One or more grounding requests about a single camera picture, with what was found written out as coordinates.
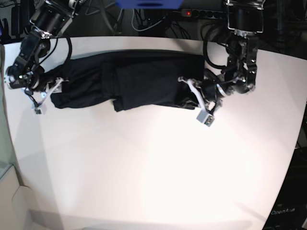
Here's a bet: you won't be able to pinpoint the blue plastic bin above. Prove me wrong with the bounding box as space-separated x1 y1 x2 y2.
116 0 183 10

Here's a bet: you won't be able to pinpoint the dark navy T-shirt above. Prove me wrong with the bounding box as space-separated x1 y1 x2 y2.
50 51 204 112

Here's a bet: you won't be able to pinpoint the white power strip red switch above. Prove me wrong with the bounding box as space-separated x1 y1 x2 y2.
179 9 226 20

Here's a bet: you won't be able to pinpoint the black OpenArm computer case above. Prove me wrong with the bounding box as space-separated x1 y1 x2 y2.
263 147 307 230

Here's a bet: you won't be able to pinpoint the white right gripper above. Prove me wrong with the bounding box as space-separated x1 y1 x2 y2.
24 77 68 115

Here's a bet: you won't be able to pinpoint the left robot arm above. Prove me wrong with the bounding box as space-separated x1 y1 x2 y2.
178 0 265 127

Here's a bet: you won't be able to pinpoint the black adapters on floor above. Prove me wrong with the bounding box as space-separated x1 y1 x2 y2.
0 0 35 45

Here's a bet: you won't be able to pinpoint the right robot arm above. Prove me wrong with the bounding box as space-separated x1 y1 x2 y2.
4 0 84 115

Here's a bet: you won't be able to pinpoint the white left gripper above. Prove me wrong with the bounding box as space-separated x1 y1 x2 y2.
177 77 222 127

